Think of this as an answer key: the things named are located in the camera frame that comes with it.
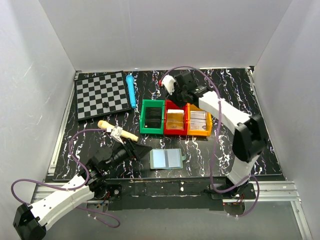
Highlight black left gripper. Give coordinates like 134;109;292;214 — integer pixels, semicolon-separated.
103;137;152;173

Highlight green card holder wallet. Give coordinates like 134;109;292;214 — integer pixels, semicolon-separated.
149;148;187;171

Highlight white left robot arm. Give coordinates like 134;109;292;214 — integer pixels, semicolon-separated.
13;139;152;240

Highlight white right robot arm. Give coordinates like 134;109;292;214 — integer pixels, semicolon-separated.
160;71;268;199

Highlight grey printed card stack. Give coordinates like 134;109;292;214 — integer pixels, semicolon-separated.
190;110;207;131

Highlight black cards stack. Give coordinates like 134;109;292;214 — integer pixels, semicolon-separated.
144;107;162;129

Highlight red plastic bin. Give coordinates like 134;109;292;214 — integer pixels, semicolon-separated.
164;100;188;136

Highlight wooden stick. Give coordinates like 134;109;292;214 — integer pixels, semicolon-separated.
97;120;139;142

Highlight green plastic bin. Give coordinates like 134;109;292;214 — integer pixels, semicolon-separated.
139;99;165;135

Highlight blue toy microphone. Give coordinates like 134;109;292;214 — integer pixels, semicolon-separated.
125;74;137;109

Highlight grey black chessboard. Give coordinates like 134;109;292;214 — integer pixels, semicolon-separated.
75;71;132;121

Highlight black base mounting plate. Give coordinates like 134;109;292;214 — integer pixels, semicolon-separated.
99;176;241;212

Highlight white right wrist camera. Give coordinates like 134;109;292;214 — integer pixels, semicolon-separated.
160;75;177;95

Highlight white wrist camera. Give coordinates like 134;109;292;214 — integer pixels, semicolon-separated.
106;126;124;145
160;75;177;95

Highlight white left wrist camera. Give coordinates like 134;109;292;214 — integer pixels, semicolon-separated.
106;126;124;145

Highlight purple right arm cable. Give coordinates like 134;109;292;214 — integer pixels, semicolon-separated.
161;66;261;218

